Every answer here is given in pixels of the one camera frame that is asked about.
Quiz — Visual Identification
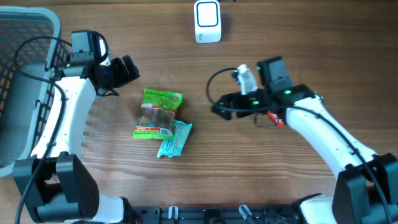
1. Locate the red Nescafe stick sachet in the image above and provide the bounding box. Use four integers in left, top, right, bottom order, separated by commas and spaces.
267, 111, 285, 128

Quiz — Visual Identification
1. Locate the green snack bag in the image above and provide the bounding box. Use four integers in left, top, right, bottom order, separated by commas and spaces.
132, 88, 183, 140

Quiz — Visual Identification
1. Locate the mint green pack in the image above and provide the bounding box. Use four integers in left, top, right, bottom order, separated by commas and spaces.
157, 120, 192, 158

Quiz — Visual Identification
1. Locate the green white carton box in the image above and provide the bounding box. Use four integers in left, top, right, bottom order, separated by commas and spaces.
314, 91, 323, 100

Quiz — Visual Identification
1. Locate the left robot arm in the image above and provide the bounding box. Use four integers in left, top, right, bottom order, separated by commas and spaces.
12, 30, 141, 223

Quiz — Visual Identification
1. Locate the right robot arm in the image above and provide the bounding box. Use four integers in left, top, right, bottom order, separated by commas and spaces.
211, 57, 397, 223

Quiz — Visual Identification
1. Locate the white barcode scanner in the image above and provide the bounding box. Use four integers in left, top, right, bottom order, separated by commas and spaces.
193, 0, 221, 44

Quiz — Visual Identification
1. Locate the dark grey plastic basket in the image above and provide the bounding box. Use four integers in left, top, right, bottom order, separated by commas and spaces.
1, 6, 68, 177

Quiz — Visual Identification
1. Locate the right black cable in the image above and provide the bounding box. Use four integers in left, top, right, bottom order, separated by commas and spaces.
205, 67, 392, 224

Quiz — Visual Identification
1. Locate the black cable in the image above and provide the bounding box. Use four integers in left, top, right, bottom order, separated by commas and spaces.
14, 35, 74, 224
205, 67, 392, 224

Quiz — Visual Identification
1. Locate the left black cable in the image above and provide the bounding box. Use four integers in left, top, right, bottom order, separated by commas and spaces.
14, 35, 74, 224

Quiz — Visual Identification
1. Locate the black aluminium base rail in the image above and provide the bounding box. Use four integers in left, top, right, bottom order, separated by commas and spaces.
132, 204, 306, 224

